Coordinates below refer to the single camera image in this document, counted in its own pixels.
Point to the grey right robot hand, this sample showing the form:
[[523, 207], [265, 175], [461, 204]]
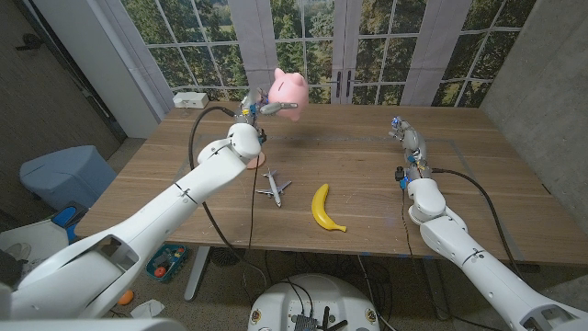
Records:
[[413, 142]]

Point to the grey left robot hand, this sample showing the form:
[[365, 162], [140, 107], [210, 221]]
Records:
[[257, 103]]

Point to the pink plastic piggy bank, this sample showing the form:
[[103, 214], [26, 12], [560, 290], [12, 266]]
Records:
[[289, 89]]

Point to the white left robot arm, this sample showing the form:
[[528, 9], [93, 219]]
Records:
[[161, 211]]

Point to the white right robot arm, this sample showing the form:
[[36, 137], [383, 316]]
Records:
[[459, 248]]

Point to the grey toy plane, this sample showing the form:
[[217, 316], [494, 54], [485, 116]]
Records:
[[274, 188]]

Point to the yellow banana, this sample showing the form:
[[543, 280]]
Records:
[[320, 207]]

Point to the teal toy box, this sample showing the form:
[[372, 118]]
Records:
[[166, 263]]

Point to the pink round plate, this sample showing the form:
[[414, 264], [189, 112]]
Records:
[[261, 162]]

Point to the white rectangular box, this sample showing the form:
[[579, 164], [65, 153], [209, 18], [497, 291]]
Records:
[[190, 99]]

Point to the printed window backdrop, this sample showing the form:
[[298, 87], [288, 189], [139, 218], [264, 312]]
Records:
[[390, 46]]

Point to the dark round floor fan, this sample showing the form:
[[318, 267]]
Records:
[[225, 257]]

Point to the grey table leg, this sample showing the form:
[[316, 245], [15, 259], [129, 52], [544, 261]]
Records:
[[438, 303]]

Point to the white table leg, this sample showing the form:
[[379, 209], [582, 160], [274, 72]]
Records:
[[197, 276]]

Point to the black antenna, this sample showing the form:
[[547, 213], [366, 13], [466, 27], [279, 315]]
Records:
[[325, 317]]

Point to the white robot torso base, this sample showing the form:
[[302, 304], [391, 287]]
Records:
[[285, 299]]

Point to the grey computer board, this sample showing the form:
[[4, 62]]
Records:
[[305, 323]]

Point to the blue plastic object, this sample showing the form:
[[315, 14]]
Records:
[[64, 216]]

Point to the white crumpled tissue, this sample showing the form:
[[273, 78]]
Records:
[[148, 309]]

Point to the orange ball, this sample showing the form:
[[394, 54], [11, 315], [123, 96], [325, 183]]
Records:
[[126, 299]]

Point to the white floor platform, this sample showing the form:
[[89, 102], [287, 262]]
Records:
[[46, 236]]

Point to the white robot body edge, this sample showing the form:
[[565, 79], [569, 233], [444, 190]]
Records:
[[92, 325]]

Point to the white sneaker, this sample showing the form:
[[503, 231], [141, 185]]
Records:
[[18, 250]]

